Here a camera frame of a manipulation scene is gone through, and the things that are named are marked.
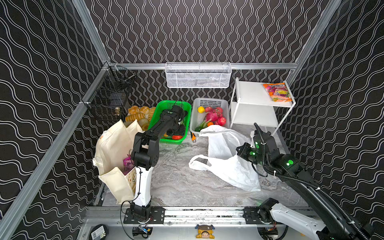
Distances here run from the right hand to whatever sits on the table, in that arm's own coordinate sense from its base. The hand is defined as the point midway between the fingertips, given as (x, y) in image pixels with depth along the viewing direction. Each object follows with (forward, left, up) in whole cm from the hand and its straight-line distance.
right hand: (236, 148), depth 72 cm
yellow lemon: (+46, +16, -18) cm, 53 cm away
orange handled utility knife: (+21, +22, -22) cm, 37 cm away
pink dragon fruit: (+34, +8, -12) cm, 37 cm away
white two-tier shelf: (+23, -15, +8) cm, 29 cm away
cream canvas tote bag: (+2, +62, -1) cm, 62 cm away
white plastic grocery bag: (-5, +6, -1) cm, 8 cm away
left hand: (+21, +28, -16) cm, 38 cm away
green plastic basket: (+44, +49, -12) cm, 67 cm away
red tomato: (+17, +32, -14) cm, 39 cm away
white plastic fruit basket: (+40, +20, -22) cm, 50 cm away
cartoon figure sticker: (-32, +15, -21) cm, 41 cm away
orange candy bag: (+28, -25, +12) cm, 39 cm away
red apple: (+31, +2, -15) cm, 34 cm away
